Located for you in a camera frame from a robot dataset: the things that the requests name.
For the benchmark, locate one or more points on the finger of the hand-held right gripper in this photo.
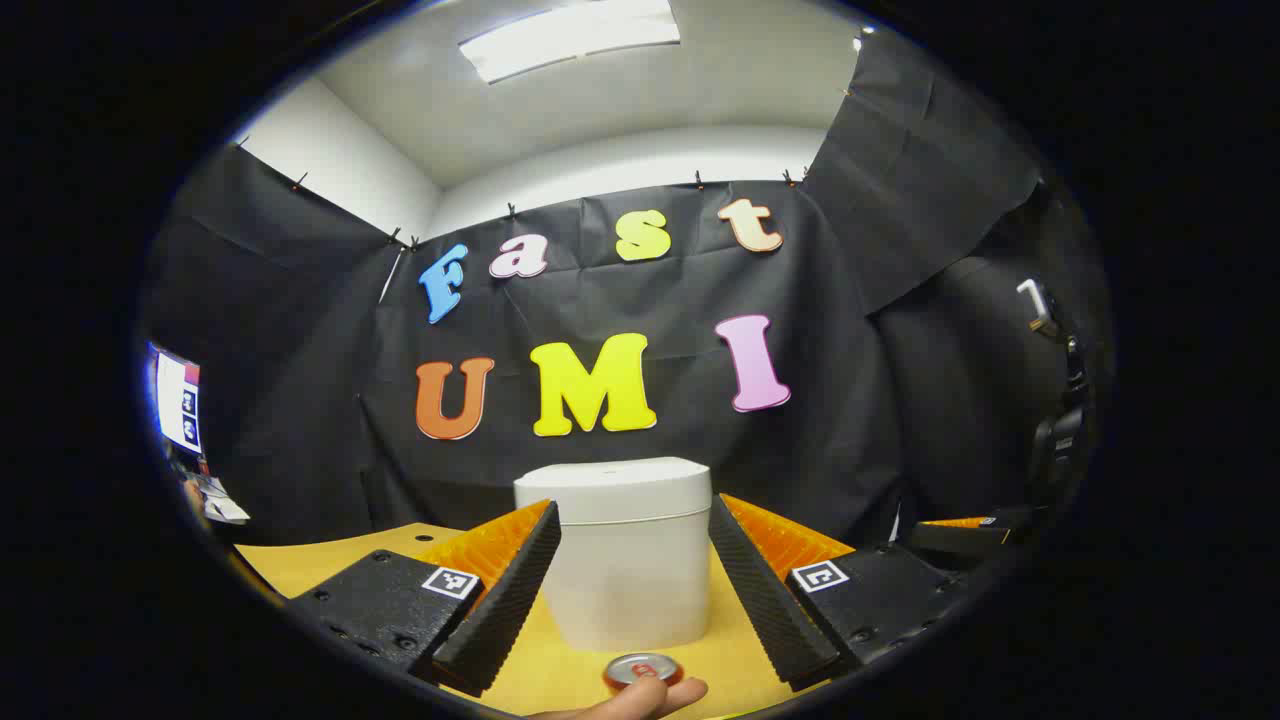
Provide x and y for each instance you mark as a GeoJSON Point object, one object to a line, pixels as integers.
{"type": "Point", "coordinates": [965, 538]}

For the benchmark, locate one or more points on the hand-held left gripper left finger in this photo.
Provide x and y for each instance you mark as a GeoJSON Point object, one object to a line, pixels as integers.
{"type": "Point", "coordinates": [505, 600]}

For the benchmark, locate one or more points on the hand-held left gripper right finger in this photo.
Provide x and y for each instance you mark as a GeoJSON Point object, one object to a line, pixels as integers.
{"type": "Point", "coordinates": [765, 600]}

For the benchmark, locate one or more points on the white desktop garbage bin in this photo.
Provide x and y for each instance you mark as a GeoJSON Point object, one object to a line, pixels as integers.
{"type": "Point", "coordinates": [625, 560]}

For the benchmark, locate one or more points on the silver red pop can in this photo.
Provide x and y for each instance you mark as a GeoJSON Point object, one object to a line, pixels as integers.
{"type": "Point", "coordinates": [640, 668]}

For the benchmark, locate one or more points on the wooden desktop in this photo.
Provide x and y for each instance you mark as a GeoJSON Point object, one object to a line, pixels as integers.
{"type": "Point", "coordinates": [560, 670]}

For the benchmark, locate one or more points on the white papers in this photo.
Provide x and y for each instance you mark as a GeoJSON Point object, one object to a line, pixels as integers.
{"type": "Point", "coordinates": [225, 508]}

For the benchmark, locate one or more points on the black backdrop cloth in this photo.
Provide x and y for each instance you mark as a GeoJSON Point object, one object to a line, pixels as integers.
{"type": "Point", "coordinates": [650, 300]}

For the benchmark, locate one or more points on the computer monitor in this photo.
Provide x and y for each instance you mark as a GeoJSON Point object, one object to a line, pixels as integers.
{"type": "Point", "coordinates": [178, 400]}

